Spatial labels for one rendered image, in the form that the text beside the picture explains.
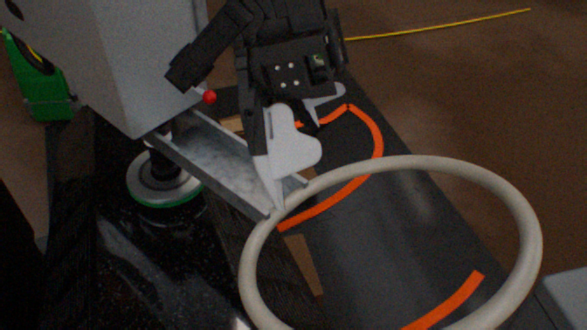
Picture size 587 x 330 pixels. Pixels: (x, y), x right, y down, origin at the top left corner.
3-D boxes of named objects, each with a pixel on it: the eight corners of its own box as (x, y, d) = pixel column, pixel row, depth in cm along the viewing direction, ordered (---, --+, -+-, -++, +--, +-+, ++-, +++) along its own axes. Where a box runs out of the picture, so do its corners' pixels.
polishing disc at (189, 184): (197, 140, 146) (196, 136, 145) (214, 191, 132) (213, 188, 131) (122, 156, 141) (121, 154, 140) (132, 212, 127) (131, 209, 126)
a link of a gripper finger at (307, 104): (357, 123, 54) (331, 82, 46) (306, 131, 56) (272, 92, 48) (356, 98, 55) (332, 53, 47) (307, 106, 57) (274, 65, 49)
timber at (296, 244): (322, 309, 199) (324, 293, 190) (293, 316, 197) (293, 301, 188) (301, 249, 219) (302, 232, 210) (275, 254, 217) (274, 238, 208)
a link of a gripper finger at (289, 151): (321, 208, 39) (311, 94, 40) (254, 213, 41) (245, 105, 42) (333, 207, 42) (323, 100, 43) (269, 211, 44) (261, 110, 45)
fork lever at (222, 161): (66, 99, 129) (60, 83, 125) (130, 67, 139) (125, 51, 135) (254, 243, 95) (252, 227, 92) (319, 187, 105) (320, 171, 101)
